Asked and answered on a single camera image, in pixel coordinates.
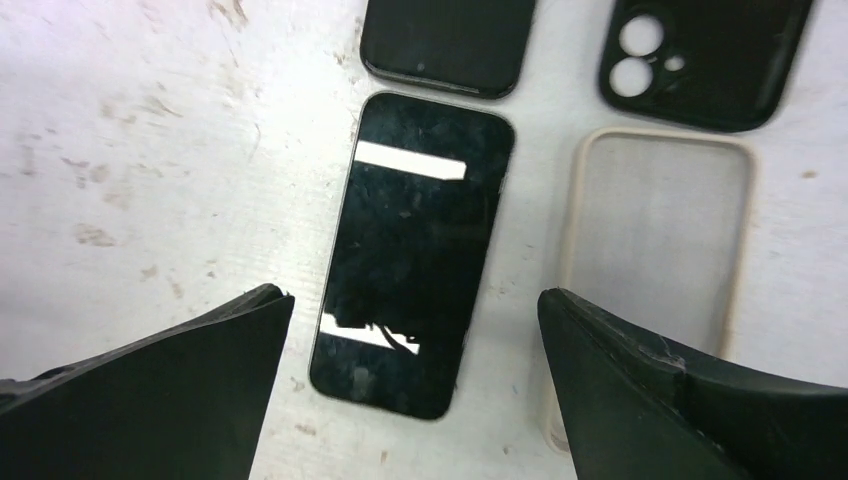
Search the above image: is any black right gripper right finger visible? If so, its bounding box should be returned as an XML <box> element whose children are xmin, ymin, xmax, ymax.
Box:
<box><xmin>537</xmin><ymin>288</ymin><xmax>847</xmax><ymax>479</ymax></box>

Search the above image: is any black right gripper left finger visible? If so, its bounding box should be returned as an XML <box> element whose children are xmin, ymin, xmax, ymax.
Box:
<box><xmin>1</xmin><ymin>284</ymin><xmax>295</xmax><ymax>479</ymax></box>

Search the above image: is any beige translucent phone case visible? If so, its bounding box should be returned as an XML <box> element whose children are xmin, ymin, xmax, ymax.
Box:
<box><xmin>537</xmin><ymin>127</ymin><xmax>759</xmax><ymax>457</ymax></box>

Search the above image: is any black phone case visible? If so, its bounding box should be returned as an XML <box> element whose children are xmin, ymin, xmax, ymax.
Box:
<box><xmin>598</xmin><ymin>0</ymin><xmax>813</xmax><ymax>133</ymax></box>

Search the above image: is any black phone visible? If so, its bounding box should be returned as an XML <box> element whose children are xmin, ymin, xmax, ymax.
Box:
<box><xmin>359</xmin><ymin>0</ymin><xmax>536</xmax><ymax>99</ymax></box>

